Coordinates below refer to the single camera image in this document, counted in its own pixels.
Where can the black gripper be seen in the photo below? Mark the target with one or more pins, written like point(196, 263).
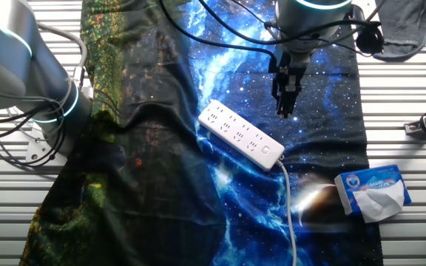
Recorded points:
point(288, 63)

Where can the white power strip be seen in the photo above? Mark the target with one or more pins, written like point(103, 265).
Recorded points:
point(235, 129)

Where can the blue tissue pack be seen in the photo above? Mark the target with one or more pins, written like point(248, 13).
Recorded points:
point(375, 175)

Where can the grey towel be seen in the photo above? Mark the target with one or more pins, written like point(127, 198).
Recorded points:
point(405, 26)

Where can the galaxy and meadow print cloth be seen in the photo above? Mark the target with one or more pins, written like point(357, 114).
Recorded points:
point(161, 184)

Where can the wrist mounted camera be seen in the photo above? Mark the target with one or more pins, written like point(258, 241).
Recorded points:
point(370, 38)

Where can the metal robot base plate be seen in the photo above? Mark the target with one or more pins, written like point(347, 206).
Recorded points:
point(37, 151)

